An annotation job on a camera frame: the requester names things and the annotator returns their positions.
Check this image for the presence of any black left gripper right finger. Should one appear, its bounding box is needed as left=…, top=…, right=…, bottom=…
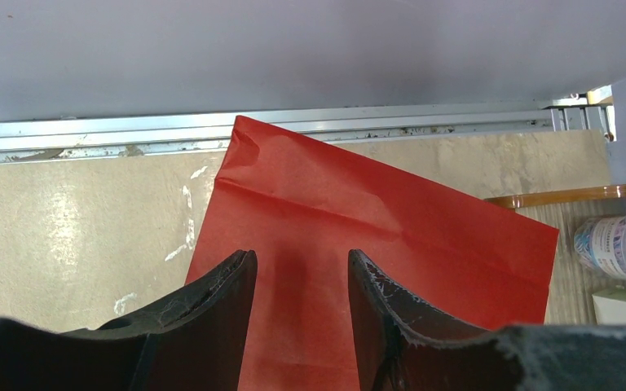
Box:
left=348, top=249, right=626, bottom=390

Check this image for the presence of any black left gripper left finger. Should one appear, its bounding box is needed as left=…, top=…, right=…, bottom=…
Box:
left=0, top=250, right=258, bottom=390

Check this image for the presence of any red paper bag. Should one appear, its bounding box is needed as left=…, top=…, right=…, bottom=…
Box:
left=187, top=116, right=558, bottom=390

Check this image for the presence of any clear plastic bottle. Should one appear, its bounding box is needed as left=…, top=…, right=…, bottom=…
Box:
left=573, top=215, right=626, bottom=280

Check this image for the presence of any wooden shelf rack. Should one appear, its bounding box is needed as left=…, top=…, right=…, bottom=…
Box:
left=485, top=184, right=626, bottom=210

